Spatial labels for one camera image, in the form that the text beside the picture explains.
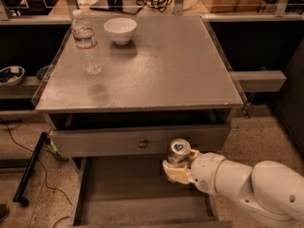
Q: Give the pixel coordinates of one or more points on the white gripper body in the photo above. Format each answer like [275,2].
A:
[203,171]

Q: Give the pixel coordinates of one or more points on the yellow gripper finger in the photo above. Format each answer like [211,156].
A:
[178,172]
[193,155]

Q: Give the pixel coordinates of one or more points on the red bull can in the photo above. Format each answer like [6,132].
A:
[178,152]

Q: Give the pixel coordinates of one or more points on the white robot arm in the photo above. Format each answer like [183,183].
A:
[270,191]

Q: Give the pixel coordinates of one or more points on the top drawer with knob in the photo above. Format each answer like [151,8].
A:
[137,140]

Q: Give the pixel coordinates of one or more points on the open middle drawer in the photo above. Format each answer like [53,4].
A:
[133,192]

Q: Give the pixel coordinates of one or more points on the grey wooden drawer cabinet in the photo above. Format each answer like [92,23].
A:
[172,73]

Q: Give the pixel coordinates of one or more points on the grey side shelf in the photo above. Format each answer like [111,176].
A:
[260,81]

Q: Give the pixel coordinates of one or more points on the white ceramic bowl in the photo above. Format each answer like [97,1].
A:
[120,30]

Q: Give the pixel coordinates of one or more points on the black bar on floor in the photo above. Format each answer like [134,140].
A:
[19,194]

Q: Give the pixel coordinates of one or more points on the clear plastic water bottle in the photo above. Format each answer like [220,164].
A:
[85,40]

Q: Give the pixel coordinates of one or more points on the black monitor stand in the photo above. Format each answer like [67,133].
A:
[122,6]

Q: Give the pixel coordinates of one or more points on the dark shoe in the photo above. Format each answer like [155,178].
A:
[4,211]

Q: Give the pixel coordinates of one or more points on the bowl with dark items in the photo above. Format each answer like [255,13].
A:
[11,75]

